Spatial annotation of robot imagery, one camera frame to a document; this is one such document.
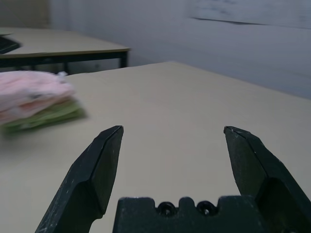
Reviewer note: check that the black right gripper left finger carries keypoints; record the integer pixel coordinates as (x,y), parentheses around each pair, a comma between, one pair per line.
(87,182)

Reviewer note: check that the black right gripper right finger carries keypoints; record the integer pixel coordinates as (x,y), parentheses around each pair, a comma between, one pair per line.
(264,179)

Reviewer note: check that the pink towel with print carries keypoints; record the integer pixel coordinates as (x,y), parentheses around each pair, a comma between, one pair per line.
(31,92)

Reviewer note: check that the green folded towel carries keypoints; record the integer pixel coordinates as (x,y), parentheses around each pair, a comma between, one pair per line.
(48,116)

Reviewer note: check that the dark flat desk object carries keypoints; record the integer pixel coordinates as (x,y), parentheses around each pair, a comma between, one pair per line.
(7,44)

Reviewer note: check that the wooden side table black frame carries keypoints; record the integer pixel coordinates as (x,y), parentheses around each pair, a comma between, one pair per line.
(73,46)

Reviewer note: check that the written plastic wall sheet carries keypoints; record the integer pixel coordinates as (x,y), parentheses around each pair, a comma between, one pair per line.
(255,11)

